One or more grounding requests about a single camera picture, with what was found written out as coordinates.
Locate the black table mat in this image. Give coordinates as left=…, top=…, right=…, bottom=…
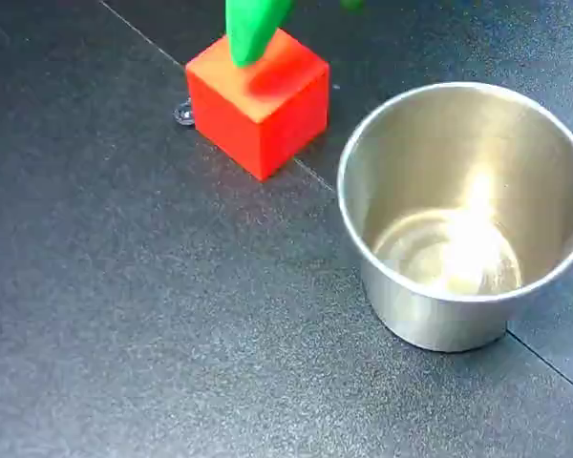
left=0, top=0, right=573, bottom=458

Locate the stainless steel cup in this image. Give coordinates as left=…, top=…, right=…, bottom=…
left=336, top=81, right=573, bottom=353

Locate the black screwed joining plate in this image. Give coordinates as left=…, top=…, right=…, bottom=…
left=173, top=98, right=196, bottom=127

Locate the red cube block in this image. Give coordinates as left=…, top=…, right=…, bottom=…
left=185, top=27, right=330, bottom=181

